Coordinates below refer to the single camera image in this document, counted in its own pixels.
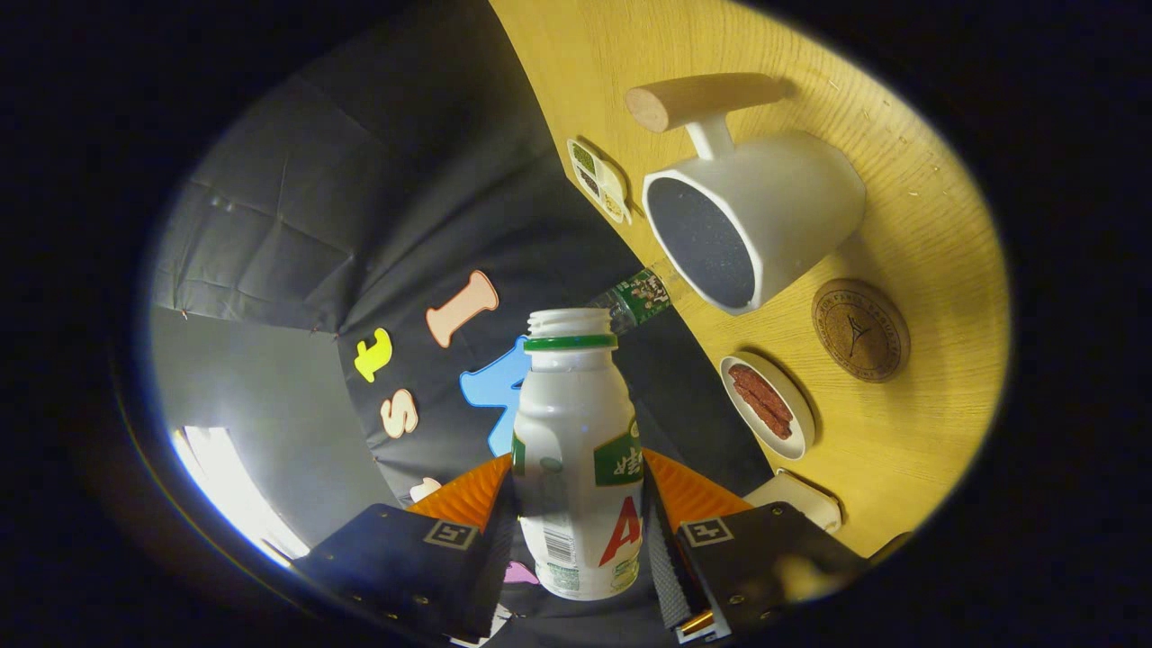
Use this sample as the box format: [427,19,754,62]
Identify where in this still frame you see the red sausage pieces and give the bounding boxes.
[727,364,795,441]

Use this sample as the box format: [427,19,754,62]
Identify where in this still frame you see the cream toaster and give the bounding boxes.
[743,468,843,535]

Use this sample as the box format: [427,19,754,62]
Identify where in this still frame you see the round cork coaster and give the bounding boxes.
[812,278,911,384]

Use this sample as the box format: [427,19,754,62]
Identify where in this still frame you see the round white plate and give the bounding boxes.
[719,352,816,462]

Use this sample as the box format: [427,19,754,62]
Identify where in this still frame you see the white cup wooden handle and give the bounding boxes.
[625,73,867,316]

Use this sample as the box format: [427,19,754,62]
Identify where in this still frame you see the white divided bean tray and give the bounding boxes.
[567,137,634,226]

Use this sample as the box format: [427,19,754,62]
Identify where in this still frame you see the clear plastic water bottle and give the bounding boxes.
[587,261,685,336]

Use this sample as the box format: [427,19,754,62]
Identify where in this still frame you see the white juice bottle green label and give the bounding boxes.
[511,308,645,601]

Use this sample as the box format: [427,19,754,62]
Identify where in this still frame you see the wooden table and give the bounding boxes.
[489,0,1013,559]

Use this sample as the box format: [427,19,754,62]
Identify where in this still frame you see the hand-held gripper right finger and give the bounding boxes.
[641,448,869,642]

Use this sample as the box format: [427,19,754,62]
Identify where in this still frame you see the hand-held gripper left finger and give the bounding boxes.
[292,454,518,644]

